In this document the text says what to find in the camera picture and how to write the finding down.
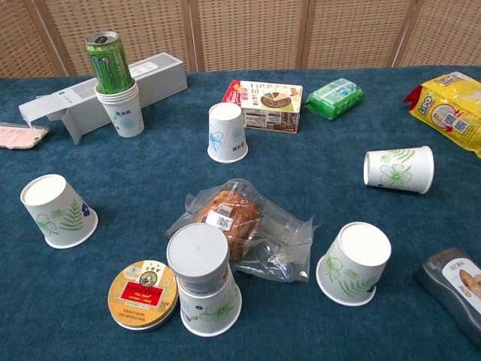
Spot paper cup blue flower print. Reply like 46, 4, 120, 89
207, 102, 249, 164

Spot paper cup green flower print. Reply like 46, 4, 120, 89
362, 145, 435, 195

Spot paper cup green fern print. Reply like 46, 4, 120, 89
20, 173, 99, 250
315, 221, 392, 307

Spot stacked white paper cups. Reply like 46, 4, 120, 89
93, 79, 146, 138

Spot paper cup under grey jar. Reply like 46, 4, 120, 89
177, 270, 243, 338

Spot round brown lid cup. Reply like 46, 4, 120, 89
107, 259, 180, 332

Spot bread in clear plastic bag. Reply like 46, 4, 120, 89
165, 178, 316, 283

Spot jar with grey lid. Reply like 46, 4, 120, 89
166, 223, 231, 296

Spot red white cake box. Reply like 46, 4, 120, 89
221, 79, 304, 134

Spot blue felt table cover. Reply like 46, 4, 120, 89
0, 65, 481, 361

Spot green snack packet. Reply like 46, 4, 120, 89
304, 77, 365, 121

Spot long grey cardboard box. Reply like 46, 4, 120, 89
18, 52, 188, 145

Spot rattan folding screen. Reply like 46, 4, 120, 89
0, 0, 481, 79

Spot green energy drink can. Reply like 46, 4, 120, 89
84, 31, 135, 95

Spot yellow biscuit bag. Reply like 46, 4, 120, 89
403, 71, 481, 159

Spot flat white packet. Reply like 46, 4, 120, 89
0, 122, 50, 150

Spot dark sauce squeeze bottle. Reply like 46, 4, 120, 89
414, 247, 481, 349

